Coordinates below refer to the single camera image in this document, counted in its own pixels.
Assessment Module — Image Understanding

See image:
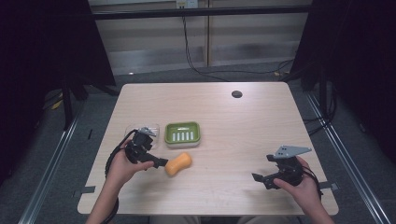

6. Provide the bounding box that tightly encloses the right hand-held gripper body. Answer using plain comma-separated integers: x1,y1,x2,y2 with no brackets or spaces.
266,145,313,188

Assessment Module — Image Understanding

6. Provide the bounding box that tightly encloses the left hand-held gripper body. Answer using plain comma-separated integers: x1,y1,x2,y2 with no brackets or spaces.
124,126,158,165

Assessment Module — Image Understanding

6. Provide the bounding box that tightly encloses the orange soap bar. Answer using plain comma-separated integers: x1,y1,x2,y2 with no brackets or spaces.
164,151,193,177

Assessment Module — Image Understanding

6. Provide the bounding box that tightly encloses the person's right hand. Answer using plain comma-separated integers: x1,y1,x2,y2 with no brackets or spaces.
273,155,323,216

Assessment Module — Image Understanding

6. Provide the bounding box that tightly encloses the person's left hand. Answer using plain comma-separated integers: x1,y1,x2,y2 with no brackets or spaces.
106,139,155,189

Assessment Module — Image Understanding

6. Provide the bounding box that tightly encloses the clear plastic packet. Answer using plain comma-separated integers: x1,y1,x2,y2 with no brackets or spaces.
124,122,162,151

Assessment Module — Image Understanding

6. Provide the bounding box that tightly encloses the green soap dish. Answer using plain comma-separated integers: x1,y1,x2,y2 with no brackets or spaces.
163,120,202,149

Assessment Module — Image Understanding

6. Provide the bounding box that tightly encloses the grey tape strip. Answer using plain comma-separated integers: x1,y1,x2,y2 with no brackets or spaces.
72,185,96,198
318,181,340,191

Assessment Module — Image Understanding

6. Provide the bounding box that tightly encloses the dark curtain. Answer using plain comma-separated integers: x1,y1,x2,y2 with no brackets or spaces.
0,0,118,185
288,0,396,166

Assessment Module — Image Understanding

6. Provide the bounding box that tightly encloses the black horizontal bar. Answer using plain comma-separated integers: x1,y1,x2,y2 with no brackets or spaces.
92,5,312,21

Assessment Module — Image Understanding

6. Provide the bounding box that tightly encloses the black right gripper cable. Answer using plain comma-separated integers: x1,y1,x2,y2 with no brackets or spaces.
301,163,324,202

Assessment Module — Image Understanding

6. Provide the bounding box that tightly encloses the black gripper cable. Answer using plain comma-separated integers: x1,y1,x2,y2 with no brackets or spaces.
104,128,138,224
301,163,324,202

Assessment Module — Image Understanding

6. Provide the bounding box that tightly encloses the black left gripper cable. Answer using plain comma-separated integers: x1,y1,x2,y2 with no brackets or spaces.
104,128,138,224

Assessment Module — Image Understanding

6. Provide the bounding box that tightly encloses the metal floor rail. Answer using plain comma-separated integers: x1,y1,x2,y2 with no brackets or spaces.
18,105,82,224
304,91,394,224

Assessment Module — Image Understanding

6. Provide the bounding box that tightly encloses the black floor cable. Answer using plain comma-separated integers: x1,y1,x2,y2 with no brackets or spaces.
181,16,295,83

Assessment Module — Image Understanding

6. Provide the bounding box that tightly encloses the white wall socket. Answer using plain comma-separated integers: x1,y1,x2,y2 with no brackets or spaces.
176,0,199,9

